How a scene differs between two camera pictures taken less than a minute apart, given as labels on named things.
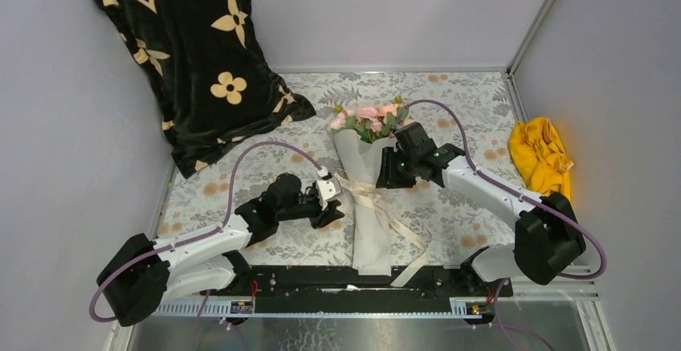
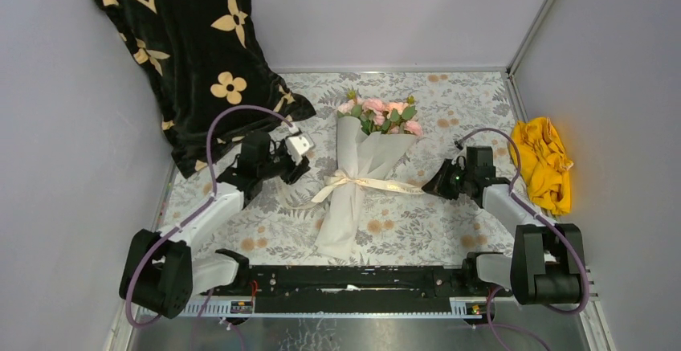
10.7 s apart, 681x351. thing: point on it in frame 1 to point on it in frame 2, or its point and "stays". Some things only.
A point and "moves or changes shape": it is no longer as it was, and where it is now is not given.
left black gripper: (324, 218) to (295, 172)
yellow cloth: (540, 157) stays
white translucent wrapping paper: (371, 244) moves or changes shape
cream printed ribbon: (375, 201) moves or changes shape
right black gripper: (387, 177) to (438, 185)
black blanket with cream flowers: (189, 31) stays
